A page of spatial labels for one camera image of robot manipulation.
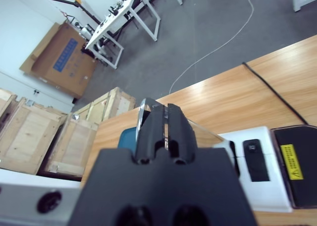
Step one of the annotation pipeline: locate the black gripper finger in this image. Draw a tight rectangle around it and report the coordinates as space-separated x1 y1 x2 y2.
135 104 164 164
167 103 196 165

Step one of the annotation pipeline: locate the white coffee machine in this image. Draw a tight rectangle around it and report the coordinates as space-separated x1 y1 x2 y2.
212 125 293 213

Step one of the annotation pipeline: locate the teal plastic tray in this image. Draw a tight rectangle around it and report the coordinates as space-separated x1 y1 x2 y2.
117 126 138 150

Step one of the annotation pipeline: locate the wooden crate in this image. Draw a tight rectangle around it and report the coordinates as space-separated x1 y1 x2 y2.
0 97 69 174
37 113 100 181
73 87 137 125
0 87 18 117

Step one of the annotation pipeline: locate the cardboard box blue print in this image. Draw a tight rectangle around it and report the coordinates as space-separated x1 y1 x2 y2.
19 22 97 99

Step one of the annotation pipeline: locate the white desk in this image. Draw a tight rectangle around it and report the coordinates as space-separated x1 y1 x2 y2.
85 0 161 70

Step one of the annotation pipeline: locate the clear water tank black lid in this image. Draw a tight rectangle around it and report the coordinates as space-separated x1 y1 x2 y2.
269 125 317 210

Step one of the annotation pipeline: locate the black machine power cable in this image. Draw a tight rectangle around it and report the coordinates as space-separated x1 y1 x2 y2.
241 61 309 125

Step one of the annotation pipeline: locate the white floor cable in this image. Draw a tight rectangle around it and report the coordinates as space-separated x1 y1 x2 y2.
169 0 255 94

